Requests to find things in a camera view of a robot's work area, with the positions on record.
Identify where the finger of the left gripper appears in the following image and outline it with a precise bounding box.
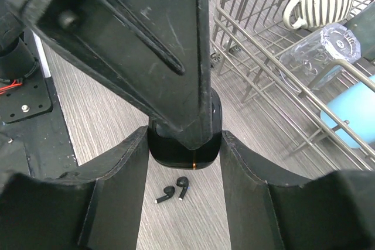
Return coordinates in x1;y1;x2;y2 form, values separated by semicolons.
8;0;212;146

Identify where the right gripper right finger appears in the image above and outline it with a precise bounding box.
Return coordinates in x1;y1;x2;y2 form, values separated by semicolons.
220;131;374;249

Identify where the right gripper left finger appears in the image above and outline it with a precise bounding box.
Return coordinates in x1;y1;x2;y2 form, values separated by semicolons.
1;126;149;249

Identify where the small black earbud case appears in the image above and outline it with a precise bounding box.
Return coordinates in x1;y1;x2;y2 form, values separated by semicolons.
147;88;223;170

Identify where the black earbud with stem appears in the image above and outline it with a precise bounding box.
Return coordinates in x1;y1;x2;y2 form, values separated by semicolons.
176;176;189;201

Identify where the light blue mug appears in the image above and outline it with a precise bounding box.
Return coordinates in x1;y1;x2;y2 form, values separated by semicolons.
327;82;374;144

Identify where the clear glass tumbler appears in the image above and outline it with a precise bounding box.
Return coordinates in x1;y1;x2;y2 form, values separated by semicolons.
279;23;361;86

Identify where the striped ceramic mug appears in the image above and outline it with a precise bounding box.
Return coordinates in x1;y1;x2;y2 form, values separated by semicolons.
283;0;354;30

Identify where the grey ceramic cup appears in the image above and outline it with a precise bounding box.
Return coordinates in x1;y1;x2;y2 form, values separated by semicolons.
345;2;375;62

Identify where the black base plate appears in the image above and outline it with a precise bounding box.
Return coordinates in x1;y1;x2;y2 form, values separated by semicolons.
1;77;78;179

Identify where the metal wire dish rack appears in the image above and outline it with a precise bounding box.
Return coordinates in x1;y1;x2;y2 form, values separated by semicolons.
211;0;374;170

